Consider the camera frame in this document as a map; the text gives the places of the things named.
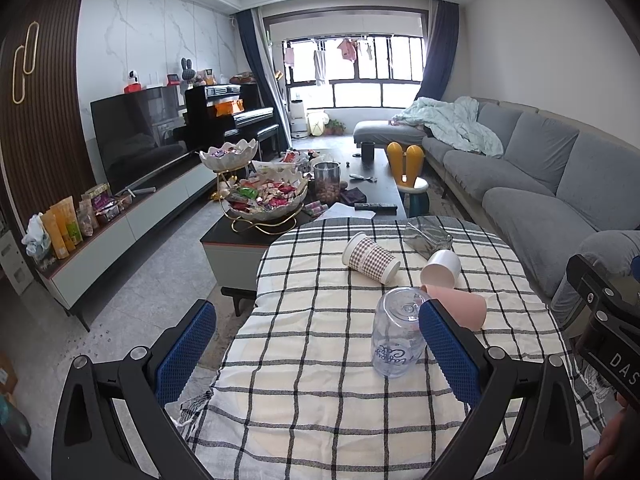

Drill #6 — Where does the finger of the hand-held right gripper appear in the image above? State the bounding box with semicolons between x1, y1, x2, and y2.
566;254;640;321

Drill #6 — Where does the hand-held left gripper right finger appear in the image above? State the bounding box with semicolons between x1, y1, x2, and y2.
419;299;586;480

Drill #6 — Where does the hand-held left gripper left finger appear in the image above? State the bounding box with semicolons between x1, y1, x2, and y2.
52;299;218;480

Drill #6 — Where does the pink cup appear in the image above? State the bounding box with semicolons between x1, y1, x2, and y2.
419;284;487;332

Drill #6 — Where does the clear plastic cup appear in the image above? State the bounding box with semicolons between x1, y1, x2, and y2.
371;287;432;378

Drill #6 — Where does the white cup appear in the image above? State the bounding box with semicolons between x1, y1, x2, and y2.
420;249;462;288

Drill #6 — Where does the brown checked paper cup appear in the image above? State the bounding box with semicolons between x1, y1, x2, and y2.
341;232;401;283

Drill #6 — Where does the person's right hand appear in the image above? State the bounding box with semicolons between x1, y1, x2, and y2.
585;392;640;480

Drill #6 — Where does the grey sofa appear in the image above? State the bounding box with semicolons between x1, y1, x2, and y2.
353;96;640;326

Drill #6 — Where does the clear glass container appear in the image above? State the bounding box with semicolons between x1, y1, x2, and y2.
403;221;454;261

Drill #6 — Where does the black white checked tablecloth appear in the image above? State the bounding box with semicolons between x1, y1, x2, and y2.
165;215;621;480

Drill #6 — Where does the white television cabinet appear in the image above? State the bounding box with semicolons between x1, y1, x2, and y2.
35;160;221;331

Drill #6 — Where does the row of snack packets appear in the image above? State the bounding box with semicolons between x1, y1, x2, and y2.
77;182;133;236

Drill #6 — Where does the pile of wrapped candies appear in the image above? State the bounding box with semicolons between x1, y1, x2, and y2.
227;180;301;211

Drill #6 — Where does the white paper sheet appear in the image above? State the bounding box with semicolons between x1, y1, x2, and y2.
315;203;376;221

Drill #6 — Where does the row of orange tubes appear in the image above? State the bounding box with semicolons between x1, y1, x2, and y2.
40;197;83;261

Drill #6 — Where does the cardboard box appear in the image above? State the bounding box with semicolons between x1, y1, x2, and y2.
0;355;21;396

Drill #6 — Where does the dark coffee table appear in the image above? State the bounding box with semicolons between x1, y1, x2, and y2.
200;147;413;317

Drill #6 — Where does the white plastic bag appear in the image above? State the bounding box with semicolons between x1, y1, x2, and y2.
22;214;51;261

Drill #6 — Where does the white tiered snack bowl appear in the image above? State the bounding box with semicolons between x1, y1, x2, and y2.
200;139;309;236

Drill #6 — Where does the yellow rabbit-ear stool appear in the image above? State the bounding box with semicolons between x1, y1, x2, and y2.
386;142;430;217

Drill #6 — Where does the light blue blanket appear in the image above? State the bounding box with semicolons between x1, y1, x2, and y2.
392;96;505;158

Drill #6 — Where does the clear jar of nuts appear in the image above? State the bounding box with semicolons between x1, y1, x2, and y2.
313;161;342;200

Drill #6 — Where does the black television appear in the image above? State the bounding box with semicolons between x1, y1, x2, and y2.
90;86;198;196

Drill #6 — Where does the black upright piano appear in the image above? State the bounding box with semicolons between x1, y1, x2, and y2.
172;83;282;161

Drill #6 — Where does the black framed window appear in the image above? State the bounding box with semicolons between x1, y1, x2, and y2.
282;35;426;108

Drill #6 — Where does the blue curtain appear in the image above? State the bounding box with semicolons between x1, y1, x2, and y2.
414;0;460;103
235;9;291;151

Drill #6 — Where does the gold clip wall ornament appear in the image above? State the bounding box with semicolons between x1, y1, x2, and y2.
11;46;28;105
22;22;41;73

